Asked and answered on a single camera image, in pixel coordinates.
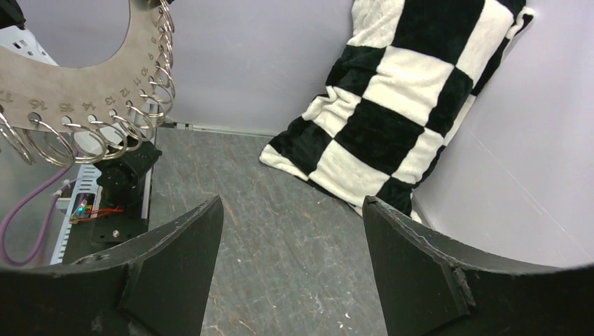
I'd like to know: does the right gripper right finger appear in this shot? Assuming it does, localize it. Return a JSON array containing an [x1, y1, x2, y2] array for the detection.
[[363, 197, 593, 335]]

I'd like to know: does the black white checkered pillow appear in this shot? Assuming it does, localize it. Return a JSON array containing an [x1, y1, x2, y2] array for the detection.
[[259, 1, 534, 221]]

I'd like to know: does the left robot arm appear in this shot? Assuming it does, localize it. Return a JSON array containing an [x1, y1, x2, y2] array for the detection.
[[92, 141, 162, 244]]

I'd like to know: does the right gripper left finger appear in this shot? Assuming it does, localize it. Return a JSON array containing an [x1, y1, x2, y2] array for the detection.
[[1, 196, 224, 335]]

